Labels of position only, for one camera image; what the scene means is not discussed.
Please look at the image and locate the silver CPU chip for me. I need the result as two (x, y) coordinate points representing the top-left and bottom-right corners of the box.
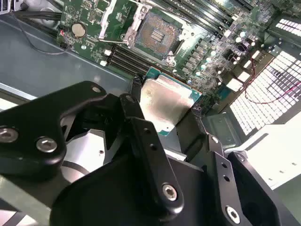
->
(140, 66), (203, 137)

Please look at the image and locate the metal socket cover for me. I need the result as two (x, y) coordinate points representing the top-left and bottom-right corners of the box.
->
(98, 0), (149, 47)

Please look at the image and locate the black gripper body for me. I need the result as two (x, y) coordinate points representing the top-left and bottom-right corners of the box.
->
(49, 153), (214, 226)

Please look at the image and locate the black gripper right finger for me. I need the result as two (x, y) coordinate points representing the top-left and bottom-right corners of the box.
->
(191, 103), (282, 226)

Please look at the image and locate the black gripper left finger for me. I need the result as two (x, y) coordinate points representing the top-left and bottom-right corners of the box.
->
(0, 77), (185, 216)

